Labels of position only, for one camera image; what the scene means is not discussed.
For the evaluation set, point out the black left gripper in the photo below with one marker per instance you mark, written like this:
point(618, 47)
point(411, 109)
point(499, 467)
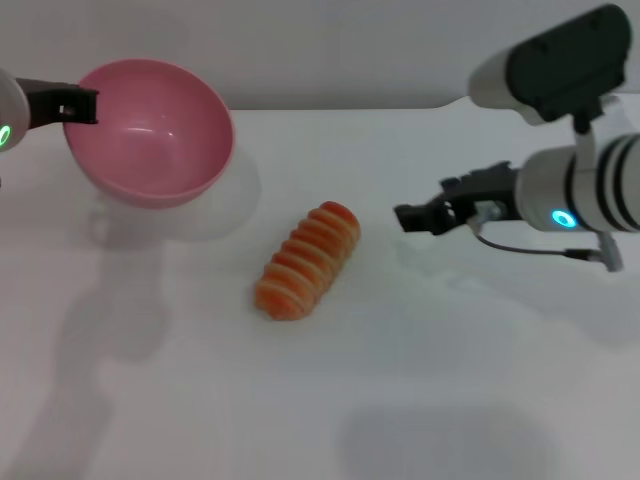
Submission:
point(40, 102)

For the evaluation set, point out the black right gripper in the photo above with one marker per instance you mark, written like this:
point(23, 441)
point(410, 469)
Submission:
point(485, 192)

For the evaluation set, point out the pink plastic bowl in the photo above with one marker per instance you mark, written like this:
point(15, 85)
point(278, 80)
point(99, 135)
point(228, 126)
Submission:
point(150, 145)

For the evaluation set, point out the orange ridged bread loaf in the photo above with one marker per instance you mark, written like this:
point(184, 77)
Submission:
point(310, 260)

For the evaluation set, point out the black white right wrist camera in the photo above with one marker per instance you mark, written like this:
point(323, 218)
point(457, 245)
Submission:
point(555, 65)

